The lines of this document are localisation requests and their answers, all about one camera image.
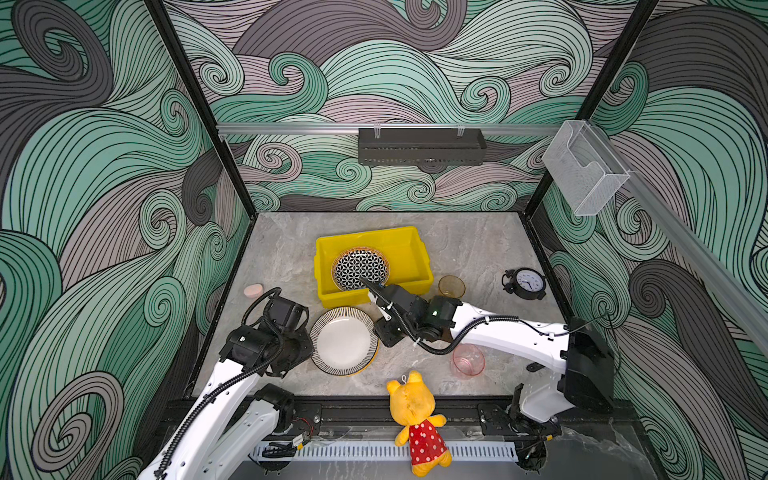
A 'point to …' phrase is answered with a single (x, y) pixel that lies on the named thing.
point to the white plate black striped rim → (342, 341)
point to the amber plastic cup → (451, 286)
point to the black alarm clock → (525, 282)
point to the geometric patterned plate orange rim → (360, 262)
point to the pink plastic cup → (468, 361)
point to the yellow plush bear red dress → (412, 404)
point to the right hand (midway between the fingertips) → (378, 328)
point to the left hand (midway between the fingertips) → (311, 347)
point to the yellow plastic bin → (407, 257)
